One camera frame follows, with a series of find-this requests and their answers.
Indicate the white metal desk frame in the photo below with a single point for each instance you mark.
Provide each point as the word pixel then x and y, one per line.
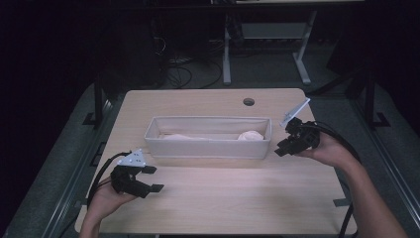
pixel 226 66

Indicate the white fabric storage box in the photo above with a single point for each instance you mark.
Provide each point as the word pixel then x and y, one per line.
pixel 208 148

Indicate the black metal stand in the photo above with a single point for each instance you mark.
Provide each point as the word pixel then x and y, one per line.
pixel 98 99
pixel 369 99

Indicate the black tape strip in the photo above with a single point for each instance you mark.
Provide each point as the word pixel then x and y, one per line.
pixel 340 202
pixel 81 202

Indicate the grey metal rail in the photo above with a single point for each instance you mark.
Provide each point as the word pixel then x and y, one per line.
pixel 389 165
pixel 79 172

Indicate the person's right hand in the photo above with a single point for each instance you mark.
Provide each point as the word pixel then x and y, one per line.
pixel 332 150

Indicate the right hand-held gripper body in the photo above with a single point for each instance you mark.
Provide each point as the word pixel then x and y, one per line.
pixel 305 135

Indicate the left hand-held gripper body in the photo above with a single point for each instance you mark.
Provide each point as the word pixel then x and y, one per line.
pixel 124 180

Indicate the pale pink cloth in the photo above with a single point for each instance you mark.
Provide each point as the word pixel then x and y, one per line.
pixel 180 136

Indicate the person's left hand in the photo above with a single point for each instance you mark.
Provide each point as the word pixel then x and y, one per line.
pixel 107 203

